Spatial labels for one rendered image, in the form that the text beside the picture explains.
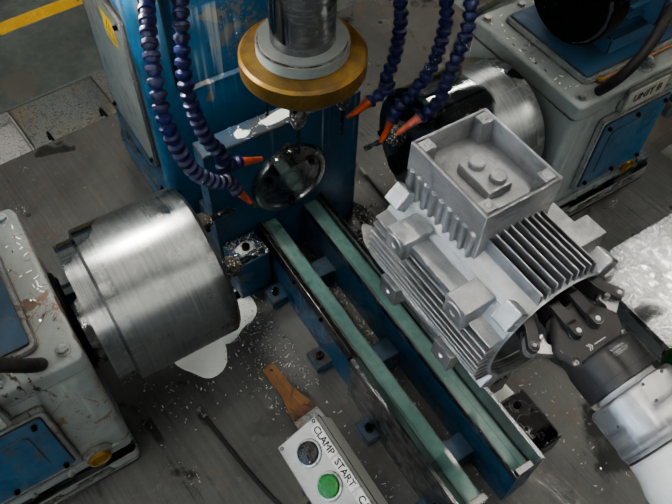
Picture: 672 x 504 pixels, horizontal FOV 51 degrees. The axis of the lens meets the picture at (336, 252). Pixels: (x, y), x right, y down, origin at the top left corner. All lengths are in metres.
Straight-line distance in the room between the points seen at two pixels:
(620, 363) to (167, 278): 0.60
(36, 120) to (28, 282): 1.38
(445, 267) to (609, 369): 0.18
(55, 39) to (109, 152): 1.76
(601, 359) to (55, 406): 0.69
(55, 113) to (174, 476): 1.42
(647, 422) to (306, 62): 0.59
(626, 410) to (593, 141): 0.77
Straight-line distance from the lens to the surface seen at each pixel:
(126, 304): 0.99
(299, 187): 1.29
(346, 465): 0.92
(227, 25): 1.17
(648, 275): 1.39
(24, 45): 3.39
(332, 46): 0.97
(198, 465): 1.24
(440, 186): 0.72
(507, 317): 0.69
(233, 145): 1.14
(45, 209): 1.59
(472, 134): 0.78
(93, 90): 2.41
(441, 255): 0.74
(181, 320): 1.02
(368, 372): 1.15
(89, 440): 1.15
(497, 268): 0.72
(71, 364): 0.95
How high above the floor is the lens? 1.96
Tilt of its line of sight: 55 degrees down
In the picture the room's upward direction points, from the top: 2 degrees clockwise
